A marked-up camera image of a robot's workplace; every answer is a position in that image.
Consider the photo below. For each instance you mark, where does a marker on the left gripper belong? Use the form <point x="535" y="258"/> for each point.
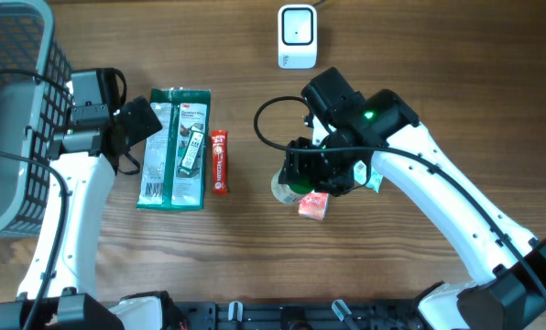
<point x="143" y="117"/>

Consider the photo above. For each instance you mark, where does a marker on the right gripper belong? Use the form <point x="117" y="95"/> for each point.
<point x="297" y="166"/>

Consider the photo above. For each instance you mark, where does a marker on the teal wet wipes pack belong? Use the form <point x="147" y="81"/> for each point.
<point x="367" y="176"/>

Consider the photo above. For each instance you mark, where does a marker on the red white tissue pack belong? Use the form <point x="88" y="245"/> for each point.
<point x="314" y="205"/>

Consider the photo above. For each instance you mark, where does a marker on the green white gloves package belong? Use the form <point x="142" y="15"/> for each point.
<point x="163" y="187"/>

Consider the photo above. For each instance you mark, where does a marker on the green white balm box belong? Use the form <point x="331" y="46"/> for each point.
<point x="191" y="152"/>

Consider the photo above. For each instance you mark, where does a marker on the red coffee stick sachet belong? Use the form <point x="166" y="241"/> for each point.
<point x="219" y="153"/>

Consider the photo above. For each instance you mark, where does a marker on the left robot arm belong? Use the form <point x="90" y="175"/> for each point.
<point x="59" y="290"/>

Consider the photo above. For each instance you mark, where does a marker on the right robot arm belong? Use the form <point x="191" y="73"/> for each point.
<point x="506" y="263"/>

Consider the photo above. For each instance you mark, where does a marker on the white barcode scanner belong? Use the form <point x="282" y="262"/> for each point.
<point x="297" y="37"/>

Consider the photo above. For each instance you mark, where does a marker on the grey plastic mesh basket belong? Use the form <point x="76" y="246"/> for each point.
<point x="33" y="73"/>

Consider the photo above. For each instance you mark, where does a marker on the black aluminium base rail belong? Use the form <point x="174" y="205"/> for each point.
<point x="374" y="315"/>

